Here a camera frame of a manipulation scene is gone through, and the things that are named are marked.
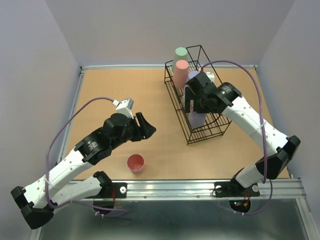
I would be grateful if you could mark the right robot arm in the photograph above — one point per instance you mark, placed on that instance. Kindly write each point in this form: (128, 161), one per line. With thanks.
(278, 148)

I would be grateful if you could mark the mint green plastic cup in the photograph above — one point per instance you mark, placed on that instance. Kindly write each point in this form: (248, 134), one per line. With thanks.
(180, 53)

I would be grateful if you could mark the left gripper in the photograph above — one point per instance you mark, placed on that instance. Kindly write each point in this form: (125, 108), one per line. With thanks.
(146, 129)

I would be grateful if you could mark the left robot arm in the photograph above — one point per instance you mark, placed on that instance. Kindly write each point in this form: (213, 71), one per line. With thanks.
(38, 201)

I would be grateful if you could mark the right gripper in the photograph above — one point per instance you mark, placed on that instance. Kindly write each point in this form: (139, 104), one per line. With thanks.
(189, 96)

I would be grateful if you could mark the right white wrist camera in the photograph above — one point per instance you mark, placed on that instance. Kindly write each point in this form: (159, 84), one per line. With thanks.
(211, 76)

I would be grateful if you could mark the large lavender plastic cup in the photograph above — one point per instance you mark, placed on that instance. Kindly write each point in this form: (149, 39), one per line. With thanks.
(191, 75)

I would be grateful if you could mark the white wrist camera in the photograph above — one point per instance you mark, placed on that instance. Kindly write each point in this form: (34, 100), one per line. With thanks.
(124, 107)
(211, 76)

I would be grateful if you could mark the black wire dish rack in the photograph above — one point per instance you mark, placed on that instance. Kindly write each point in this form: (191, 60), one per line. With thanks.
(215, 124)

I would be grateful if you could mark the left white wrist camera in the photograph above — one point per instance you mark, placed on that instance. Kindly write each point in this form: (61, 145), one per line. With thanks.
(124, 107)

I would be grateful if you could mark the red plastic cup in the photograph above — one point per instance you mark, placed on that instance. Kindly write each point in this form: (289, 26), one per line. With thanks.
(136, 164)

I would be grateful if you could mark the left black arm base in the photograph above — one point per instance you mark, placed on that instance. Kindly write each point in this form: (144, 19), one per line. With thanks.
(117, 190)

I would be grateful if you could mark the salmon pink plastic cup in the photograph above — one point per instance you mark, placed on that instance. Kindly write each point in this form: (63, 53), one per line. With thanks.
(180, 73)

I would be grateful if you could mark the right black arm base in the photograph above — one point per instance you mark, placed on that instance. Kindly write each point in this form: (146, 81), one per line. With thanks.
(232, 189)

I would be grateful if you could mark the small lavender plastic cup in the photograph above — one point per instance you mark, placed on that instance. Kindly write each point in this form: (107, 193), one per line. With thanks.
(196, 120)

